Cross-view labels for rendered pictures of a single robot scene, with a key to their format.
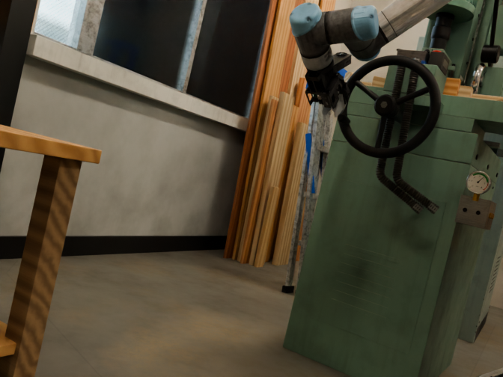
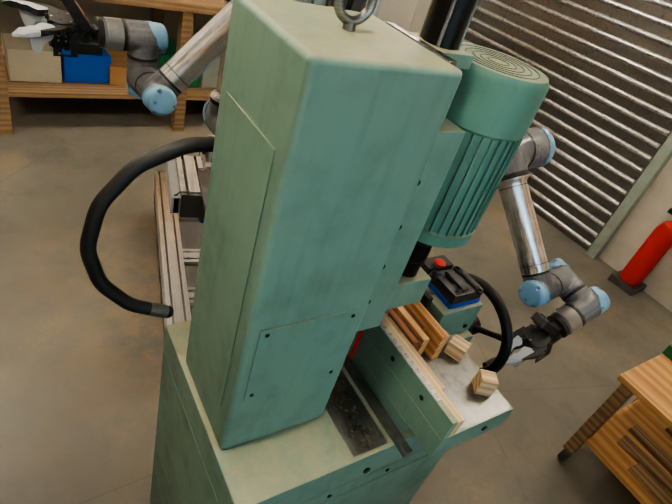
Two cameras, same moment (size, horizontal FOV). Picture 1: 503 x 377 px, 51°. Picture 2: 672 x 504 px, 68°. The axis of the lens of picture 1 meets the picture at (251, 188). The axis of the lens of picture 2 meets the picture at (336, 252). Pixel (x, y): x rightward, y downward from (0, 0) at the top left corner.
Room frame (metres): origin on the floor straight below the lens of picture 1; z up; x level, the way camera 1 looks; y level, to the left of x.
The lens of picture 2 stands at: (2.62, -0.38, 1.66)
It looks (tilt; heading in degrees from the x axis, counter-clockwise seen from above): 35 degrees down; 197
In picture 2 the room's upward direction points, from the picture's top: 18 degrees clockwise
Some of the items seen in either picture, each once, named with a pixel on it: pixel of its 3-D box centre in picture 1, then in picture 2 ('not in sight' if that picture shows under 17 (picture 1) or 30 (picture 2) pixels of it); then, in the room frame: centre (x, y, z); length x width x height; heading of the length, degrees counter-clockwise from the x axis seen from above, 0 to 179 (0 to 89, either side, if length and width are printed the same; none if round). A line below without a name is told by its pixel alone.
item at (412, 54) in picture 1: (422, 60); (449, 279); (1.59, -0.41, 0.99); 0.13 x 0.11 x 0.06; 58
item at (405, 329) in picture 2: not in sight; (387, 316); (1.74, -0.49, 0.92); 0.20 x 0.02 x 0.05; 58
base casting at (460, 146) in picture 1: (422, 150); (317, 381); (1.87, -0.56, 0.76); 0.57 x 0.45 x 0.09; 148
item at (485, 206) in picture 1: (476, 212); not in sight; (1.51, -0.64, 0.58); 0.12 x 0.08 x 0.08; 148
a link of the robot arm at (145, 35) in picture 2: not in sight; (143, 37); (1.60, -1.37, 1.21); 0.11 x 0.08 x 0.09; 151
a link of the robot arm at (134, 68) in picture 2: not in sight; (143, 77); (1.61, -1.36, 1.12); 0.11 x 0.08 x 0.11; 61
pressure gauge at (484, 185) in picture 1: (477, 185); not in sight; (1.45, -0.60, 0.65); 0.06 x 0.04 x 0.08; 58
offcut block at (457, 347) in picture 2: (378, 83); (457, 347); (1.71, -0.32, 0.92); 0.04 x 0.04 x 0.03; 83
